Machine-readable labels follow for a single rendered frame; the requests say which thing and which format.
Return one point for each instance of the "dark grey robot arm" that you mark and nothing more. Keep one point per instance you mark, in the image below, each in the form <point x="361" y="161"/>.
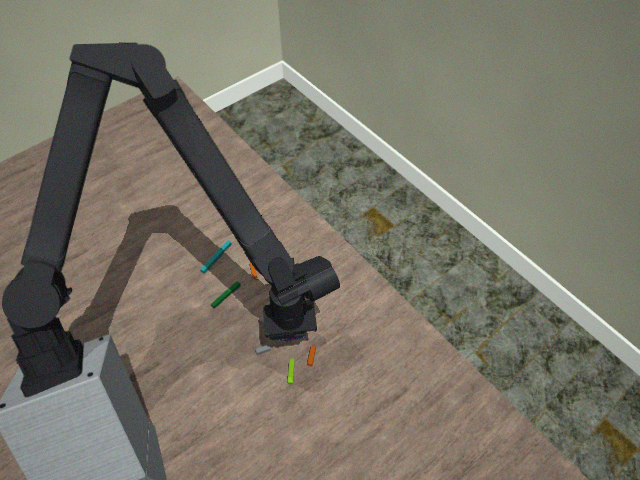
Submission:
<point x="48" y="355"/>

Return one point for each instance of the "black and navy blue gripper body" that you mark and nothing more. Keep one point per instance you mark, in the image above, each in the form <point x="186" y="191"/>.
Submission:
<point x="283" y="328"/>

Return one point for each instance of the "turquoise rod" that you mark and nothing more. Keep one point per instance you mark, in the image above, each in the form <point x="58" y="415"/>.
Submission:
<point x="214" y="258"/>

